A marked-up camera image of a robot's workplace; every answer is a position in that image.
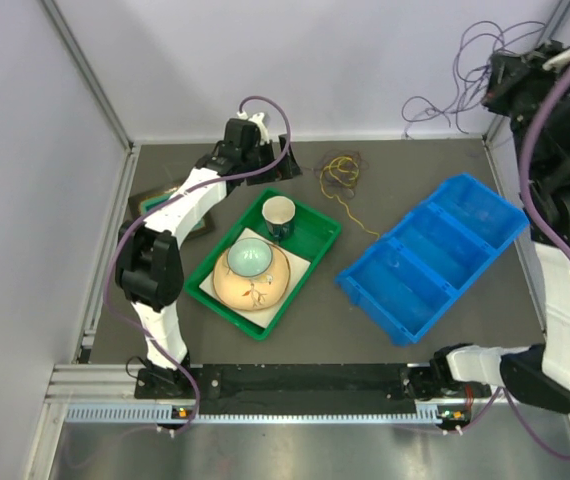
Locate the light blue ceramic bowl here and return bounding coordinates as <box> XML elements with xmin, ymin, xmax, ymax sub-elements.
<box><xmin>227</xmin><ymin>238</ymin><xmax>273</xmax><ymax>277</ymax></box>

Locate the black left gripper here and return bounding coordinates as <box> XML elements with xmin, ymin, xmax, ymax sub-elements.
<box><xmin>241</xmin><ymin>134</ymin><xmax>301</xmax><ymax>185</ymax></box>

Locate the aluminium frame rail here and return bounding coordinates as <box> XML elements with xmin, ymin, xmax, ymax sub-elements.
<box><xmin>26</xmin><ymin>364</ymin><xmax>570</xmax><ymax>479</ymax></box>

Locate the purple left arm hose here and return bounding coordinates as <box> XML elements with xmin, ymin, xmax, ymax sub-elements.
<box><xmin>102</xmin><ymin>95</ymin><xmax>293</xmax><ymax>437</ymax></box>

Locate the yellow green cable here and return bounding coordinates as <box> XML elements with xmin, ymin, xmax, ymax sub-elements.
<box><xmin>318</xmin><ymin>155</ymin><xmax>381</xmax><ymax>240</ymax></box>

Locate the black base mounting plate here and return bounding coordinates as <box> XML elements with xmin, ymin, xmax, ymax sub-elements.
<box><xmin>127</xmin><ymin>360</ymin><xmax>491</xmax><ymax>416</ymax></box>

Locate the dark green white-lined mug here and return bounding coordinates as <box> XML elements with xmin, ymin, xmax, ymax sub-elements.
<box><xmin>262</xmin><ymin>196</ymin><xmax>296</xmax><ymax>242</ymax></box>

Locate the beige painted ceramic plate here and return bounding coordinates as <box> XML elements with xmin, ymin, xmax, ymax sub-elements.
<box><xmin>212</xmin><ymin>245</ymin><xmax>291</xmax><ymax>311</ymax></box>

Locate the teal square ceramic plate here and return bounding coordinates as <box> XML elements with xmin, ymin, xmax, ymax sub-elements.
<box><xmin>128</xmin><ymin>182</ymin><xmax>214</xmax><ymax>239</ymax></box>

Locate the purple cable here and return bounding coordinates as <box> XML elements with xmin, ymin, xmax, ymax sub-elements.
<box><xmin>401</xmin><ymin>20</ymin><xmax>549</xmax><ymax>139</ymax></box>

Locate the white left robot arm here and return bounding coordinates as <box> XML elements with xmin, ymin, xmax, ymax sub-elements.
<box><xmin>112</xmin><ymin>112</ymin><xmax>300</xmax><ymax>397</ymax></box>

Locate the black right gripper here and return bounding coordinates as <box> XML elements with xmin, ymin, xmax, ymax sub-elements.
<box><xmin>477</xmin><ymin>38</ymin><xmax>570</xmax><ymax>180</ymax></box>

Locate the blue divided plastic bin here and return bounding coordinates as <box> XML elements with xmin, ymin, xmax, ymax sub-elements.
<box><xmin>335</xmin><ymin>173</ymin><xmax>529</xmax><ymax>346</ymax></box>

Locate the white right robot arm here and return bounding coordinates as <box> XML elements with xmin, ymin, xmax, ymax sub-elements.
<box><xmin>336</xmin><ymin>42</ymin><xmax>570</xmax><ymax>413</ymax></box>

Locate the green plastic tray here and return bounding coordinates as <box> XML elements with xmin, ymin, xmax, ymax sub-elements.
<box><xmin>184</xmin><ymin>188</ymin><xmax>341</xmax><ymax>341</ymax></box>

